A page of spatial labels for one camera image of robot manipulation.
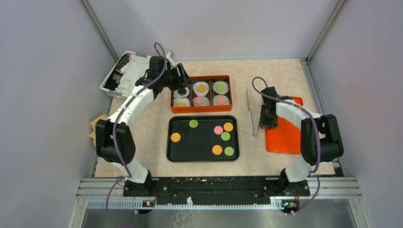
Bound green cookie bottom right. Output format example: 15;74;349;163
224;147;235;156

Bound yellow sponge cloth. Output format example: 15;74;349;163
89;114;108;147

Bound pink cookie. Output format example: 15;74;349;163
217;97;226;105
214;126;224;135
193;96;203;106

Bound green cookie right middle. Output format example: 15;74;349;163
221;132;231;141

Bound orange cookie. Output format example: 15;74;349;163
211;145;223;156
223;123;234;132
197;84;206;93
177;102;187;107
170;133;182;143

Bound black cookie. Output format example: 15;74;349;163
178;128;187;135
177;88;187;96

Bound paper cup back left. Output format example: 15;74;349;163
173;87;190;99

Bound orange cookie box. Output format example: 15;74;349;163
170;75;233;114

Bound paper cup back right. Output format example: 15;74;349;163
212;81;229;95

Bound orange box lid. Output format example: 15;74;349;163
261;98;301;155

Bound paper cup front middle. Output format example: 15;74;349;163
192;96;210;106

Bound green cookie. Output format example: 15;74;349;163
189;119;199;128
224;147;235;156
221;132;231;141
216;84;226;93

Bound black cookie tray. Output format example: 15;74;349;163
166;115;240;162

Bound white plastic basket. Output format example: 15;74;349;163
100;51;137;97

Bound paper cup front left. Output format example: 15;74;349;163
173;97;191;107

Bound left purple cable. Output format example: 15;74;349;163
105;42;167;228

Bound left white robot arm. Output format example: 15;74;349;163
95;52;193;196

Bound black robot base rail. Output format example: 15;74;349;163
123;176;310;212

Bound paper cup back middle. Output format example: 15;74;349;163
193;81;210;96

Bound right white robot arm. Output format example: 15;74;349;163
259;86;344;196

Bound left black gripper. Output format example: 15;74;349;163
160;63;194;92

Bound green cookie top left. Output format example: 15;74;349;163
189;119;199;128

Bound metal tongs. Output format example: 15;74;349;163
246;87;262;138

